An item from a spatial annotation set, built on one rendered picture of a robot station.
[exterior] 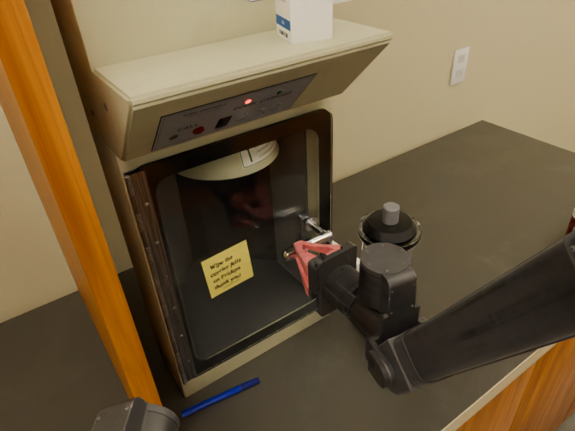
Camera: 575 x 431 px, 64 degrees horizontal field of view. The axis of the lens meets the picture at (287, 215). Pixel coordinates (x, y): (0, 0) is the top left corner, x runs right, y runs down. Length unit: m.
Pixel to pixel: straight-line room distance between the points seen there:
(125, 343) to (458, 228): 0.88
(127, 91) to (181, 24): 0.14
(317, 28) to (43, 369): 0.78
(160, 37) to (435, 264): 0.79
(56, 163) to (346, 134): 1.04
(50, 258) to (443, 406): 0.84
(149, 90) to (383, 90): 1.07
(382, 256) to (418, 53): 1.04
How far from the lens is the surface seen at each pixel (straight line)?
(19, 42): 0.43
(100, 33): 0.54
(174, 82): 0.46
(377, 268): 0.53
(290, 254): 0.70
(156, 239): 0.63
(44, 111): 0.45
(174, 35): 0.56
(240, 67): 0.48
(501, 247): 1.21
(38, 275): 1.15
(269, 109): 0.59
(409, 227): 0.80
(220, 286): 0.73
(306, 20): 0.55
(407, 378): 0.53
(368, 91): 1.40
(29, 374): 1.03
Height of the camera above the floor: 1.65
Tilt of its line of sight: 35 degrees down
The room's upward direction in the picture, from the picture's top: 3 degrees counter-clockwise
